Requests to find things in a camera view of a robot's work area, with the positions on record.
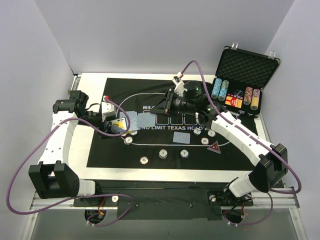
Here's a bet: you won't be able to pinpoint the red white chip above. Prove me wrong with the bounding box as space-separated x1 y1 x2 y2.
139 156 149 165
201 137 210 145

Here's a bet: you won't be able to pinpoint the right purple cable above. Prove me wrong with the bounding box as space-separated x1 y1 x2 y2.
180 60 302 227

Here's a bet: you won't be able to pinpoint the black poker table mat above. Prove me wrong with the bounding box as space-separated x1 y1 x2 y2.
87 78 254 171

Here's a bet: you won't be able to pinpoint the red chip row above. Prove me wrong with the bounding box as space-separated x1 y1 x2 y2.
243 86 253 105

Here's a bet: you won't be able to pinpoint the red card deck in case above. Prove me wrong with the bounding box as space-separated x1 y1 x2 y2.
224 93 243 109

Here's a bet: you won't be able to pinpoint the green chip row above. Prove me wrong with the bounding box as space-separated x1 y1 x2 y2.
218 80 229 101

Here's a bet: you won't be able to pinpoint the blue backed card fan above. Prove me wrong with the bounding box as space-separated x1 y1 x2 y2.
126 111 156 131

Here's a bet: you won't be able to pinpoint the blue backed dealt card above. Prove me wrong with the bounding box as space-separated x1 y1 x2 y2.
172 131 191 144

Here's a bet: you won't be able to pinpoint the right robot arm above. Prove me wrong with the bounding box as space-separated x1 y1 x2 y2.
151 78 288 205

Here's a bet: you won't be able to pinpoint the light blue chip row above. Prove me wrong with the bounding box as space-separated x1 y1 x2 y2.
211 78 222 99

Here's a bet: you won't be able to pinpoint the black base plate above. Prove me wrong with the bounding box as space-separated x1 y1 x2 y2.
73 180 253 221

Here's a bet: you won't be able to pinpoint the aluminium rail frame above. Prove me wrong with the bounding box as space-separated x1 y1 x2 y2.
30 72 307 240

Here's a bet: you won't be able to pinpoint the grey chips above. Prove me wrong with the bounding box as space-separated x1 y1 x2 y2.
193 127 202 136
124 136 133 145

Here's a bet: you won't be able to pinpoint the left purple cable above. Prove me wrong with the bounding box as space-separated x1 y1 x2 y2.
5 96 135 228

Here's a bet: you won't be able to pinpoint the grey chip stack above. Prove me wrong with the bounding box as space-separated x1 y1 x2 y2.
158 149 168 159

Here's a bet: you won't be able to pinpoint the purple cable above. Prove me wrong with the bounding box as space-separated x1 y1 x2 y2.
5 96 135 228
180 60 302 227

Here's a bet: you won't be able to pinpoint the red triangle dealer marker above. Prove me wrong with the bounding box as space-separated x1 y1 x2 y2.
207 141 221 154

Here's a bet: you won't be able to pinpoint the yellow chip row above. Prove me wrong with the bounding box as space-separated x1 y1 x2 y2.
250 89 261 110

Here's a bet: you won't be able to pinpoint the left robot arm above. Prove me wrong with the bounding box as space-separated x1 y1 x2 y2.
28 90 117 206

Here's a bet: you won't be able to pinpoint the red white chip front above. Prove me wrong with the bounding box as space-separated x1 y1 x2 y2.
139 156 149 165

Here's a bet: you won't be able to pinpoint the black aluminium chip case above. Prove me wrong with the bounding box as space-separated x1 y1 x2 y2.
211 43 281 118

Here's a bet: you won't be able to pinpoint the blue chip stack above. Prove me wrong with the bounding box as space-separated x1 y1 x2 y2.
180 149 189 159

